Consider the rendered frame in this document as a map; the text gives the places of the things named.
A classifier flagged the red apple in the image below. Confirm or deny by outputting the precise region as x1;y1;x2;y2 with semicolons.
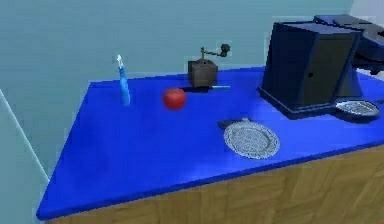
162;87;187;111

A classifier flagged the blue spray bottle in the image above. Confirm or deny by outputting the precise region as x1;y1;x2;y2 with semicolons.
116;54;132;107

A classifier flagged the brown coffee grinder with crank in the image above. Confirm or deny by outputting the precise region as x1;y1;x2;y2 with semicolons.
187;43;232;89

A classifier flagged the blue topped wooden counter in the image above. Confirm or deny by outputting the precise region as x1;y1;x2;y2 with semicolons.
35;66;384;224

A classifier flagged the grey patterned plate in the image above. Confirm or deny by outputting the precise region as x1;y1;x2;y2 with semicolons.
223;117;281;160

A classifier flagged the dark blue coffee machine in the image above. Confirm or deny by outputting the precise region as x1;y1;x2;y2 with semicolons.
257;14;384;121

